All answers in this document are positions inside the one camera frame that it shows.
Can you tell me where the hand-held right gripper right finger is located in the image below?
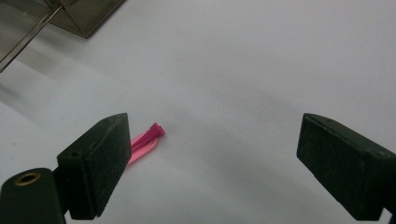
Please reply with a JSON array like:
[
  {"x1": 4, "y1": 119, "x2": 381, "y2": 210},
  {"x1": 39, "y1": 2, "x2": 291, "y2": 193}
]
[{"x1": 296, "y1": 112, "x2": 396, "y2": 222}]

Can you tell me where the pink hair clip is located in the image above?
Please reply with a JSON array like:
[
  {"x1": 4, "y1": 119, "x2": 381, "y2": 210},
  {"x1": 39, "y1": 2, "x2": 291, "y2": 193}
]
[{"x1": 126, "y1": 122, "x2": 166, "y2": 166}]

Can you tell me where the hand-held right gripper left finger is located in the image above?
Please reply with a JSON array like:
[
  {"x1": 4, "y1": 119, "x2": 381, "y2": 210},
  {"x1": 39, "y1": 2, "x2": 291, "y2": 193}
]
[{"x1": 56, "y1": 112, "x2": 133, "y2": 221}]

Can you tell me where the metal rod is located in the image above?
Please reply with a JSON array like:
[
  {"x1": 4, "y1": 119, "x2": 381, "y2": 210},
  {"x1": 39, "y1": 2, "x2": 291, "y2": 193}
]
[{"x1": 0, "y1": 4, "x2": 64, "y2": 74}]

